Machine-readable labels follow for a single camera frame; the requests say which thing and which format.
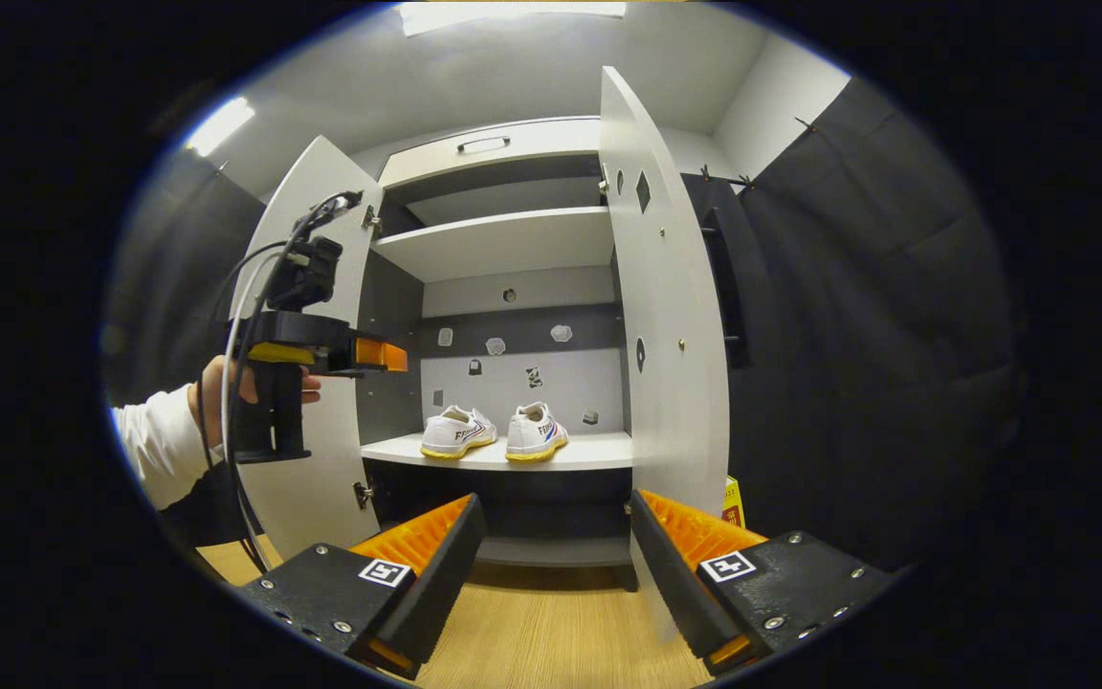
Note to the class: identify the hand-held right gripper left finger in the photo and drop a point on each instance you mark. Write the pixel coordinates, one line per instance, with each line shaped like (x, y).
(451, 574)

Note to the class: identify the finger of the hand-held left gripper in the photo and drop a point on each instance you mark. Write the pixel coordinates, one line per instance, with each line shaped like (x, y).
(379, 356)

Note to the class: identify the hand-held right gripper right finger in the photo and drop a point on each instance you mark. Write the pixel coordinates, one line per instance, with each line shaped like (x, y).
(671, 584)

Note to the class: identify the white cabinet door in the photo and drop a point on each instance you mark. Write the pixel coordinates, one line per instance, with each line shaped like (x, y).
(675, 287)
(321, 488)

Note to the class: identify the white canvas shoe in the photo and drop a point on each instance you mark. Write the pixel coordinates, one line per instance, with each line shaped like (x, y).
(455, 435)
(534, 435)

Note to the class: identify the white and grey shoe cabinet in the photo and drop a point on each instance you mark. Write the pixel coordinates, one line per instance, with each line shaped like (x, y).
(503, 244)

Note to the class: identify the yellow and red box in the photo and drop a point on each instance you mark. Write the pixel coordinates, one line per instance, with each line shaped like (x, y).
(733, 502)

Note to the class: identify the person's dark clothing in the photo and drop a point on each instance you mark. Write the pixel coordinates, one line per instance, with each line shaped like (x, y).
(211, 512)

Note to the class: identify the long ceiling light tube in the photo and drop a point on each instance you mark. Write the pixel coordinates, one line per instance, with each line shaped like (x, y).
(221, 126)

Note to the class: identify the black backdrop cloth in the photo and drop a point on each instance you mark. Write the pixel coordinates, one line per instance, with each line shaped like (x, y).
(876, 316)

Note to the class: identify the rectangular ceiling light panel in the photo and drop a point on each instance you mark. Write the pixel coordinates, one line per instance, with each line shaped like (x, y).
(513, 17)

